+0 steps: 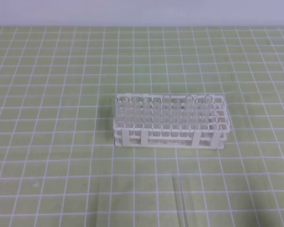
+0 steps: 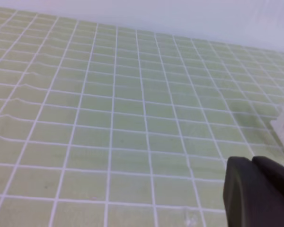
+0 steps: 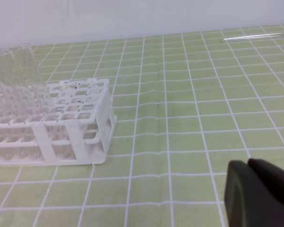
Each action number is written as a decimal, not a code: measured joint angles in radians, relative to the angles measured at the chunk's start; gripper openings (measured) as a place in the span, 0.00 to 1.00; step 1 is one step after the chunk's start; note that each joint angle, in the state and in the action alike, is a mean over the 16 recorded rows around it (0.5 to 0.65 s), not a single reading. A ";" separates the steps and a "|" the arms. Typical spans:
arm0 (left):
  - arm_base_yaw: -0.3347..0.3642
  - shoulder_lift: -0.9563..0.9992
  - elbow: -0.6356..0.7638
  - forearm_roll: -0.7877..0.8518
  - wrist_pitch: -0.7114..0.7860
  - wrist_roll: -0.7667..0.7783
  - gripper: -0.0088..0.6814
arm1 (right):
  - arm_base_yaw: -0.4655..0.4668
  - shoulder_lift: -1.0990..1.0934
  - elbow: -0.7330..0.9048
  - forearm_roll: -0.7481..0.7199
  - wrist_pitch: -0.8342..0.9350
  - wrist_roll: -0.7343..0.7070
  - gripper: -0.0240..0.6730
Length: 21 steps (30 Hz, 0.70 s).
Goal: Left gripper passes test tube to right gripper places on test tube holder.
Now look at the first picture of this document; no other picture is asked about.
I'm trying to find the white test tube rack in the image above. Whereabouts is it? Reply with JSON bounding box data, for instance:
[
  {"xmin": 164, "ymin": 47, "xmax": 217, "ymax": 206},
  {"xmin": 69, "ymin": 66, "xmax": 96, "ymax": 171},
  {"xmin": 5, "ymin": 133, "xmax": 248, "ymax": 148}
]
[{"xmin": 112, "ymin": 94, "xmax": 230, "ymax": 149}]

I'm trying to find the clear test tube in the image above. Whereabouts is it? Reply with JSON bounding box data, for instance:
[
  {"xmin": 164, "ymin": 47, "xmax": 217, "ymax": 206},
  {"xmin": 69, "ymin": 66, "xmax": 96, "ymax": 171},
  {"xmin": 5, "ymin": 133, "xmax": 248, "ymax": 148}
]
[
  {"xmin": 194, "ymin": 98, "xmax": 203, "ymax": 130},
  {"xmin": 182, "ymin": 95, "xmax": 194, "ymax": 130},
  {"xmin": 172, "ymin": 176, "xmax": 189, "ymax": 227},
  {"xmin": 171, "ymin": 99, "xmax": 181, "ymax": 137},
  {"xmin": 203, "ymin": 95, "xmax": 213, "ymax": 129},
  {"xmin": 162, "ymin": 95, "xmax": 171, "ymax": 129}
]

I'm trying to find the green checkered tablecloth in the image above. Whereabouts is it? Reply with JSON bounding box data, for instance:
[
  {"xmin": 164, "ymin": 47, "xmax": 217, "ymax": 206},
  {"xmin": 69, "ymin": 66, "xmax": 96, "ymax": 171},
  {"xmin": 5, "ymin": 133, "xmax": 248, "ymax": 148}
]
[{"xmin": 0, "ymin": 27, "xmax": 284, "ymax": 227}]

